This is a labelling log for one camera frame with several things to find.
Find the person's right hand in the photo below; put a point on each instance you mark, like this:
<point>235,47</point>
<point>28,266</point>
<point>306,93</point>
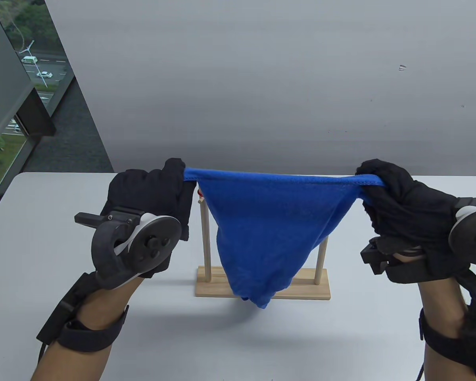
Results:
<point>404,206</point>

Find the person's left hand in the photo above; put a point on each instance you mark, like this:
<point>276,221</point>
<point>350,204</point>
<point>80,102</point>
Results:
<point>150,190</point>

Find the wooden rack with posts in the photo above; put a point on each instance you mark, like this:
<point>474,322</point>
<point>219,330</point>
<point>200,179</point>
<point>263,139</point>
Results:
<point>214,287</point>

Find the blue towel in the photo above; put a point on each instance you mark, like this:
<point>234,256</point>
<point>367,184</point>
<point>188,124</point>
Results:
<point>269,222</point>

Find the person's left forearm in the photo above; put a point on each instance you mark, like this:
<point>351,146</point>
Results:
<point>103,301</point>

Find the black hand controller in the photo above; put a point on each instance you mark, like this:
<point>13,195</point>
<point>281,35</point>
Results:
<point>472,238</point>
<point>154,242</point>

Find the labelled black wrist box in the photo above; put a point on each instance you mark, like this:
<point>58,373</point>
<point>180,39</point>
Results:
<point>452,345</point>

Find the glass window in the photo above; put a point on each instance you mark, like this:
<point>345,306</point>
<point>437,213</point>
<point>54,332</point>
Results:
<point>39,67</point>

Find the grey column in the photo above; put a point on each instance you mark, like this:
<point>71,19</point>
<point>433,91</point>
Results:
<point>0,79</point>

